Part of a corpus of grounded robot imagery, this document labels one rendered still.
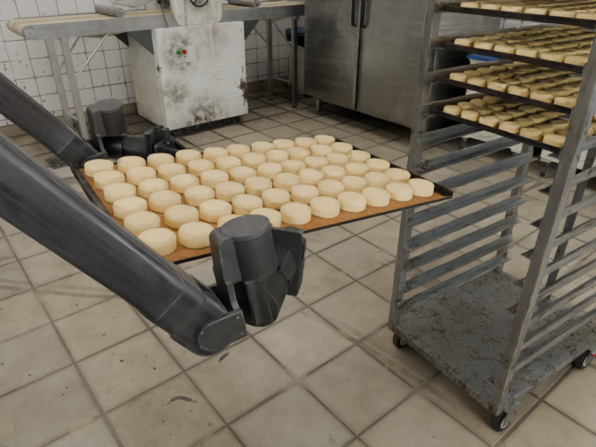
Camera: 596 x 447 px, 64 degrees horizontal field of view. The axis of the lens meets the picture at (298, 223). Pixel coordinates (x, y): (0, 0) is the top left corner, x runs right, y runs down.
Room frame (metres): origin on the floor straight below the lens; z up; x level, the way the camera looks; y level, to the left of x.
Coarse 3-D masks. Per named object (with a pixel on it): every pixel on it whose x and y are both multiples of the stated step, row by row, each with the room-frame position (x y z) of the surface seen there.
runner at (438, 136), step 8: (448, 128) 1.43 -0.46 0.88; (456, 128) 1.45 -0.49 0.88; (464, 128) 1.47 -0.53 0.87; (472, 128) 1.50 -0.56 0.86; (424, 136) 1.37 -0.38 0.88; (432, 136) 1.39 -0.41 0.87; (440, 136) 1.41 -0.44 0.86; (448, 136) 1.43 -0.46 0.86; (456, 136) 1.43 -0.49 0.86; (424, 144) 1.36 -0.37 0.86; (432, 144) 1.36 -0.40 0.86
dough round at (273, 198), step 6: (264, 192) 0.73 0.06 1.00; (270, 192) 0.73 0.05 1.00; (276, 192) 0.74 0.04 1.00; (282, 192) 0.74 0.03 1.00; (288, 192) 0.74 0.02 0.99; (264, 198) 0.72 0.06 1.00; (270, 198) 0.71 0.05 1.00; (276, 198) 0.71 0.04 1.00; (282, 198) 0.72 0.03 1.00; (288, 198) 0.72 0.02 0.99; (264, 204) 0.72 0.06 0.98; (270, 204) 0.71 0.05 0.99; (276, 204) 0.71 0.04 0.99; (282, 204) 0.71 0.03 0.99
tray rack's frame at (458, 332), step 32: (512, 192) 1.72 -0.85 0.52; (576, 192) 1.54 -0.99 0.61; (480, 288) 1.59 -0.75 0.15; (512, 288) 1.59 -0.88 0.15; (416, 320) 1.39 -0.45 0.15; (448, 320) 1.39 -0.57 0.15; (480, 320) 1.39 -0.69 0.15; (512, 320) 1.39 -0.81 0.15; (544, 320) 1.39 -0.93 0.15; (448, 352) 1.23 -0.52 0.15; (480, 352) 1.23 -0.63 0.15; (544, 352) 1.23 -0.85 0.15; (576, 352) 1.23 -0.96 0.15; (480, 384) 1.09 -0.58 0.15; (512, 384) 1.09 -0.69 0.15; (512, 416) 1.03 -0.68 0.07
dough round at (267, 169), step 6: (264, 162) 0.89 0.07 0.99; (270, 162) 0.89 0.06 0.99; (258, 168) 0.86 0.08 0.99; (264, 168) 0.86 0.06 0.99; (270, 168) 0.86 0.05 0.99; (276, 168) 0.86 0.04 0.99; (282, 168) 0.87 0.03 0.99; (258, 174) 0.85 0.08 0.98; (264, 174) 0.84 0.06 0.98; (270, 174) 0.84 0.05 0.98; (276, 174) 0.85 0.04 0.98
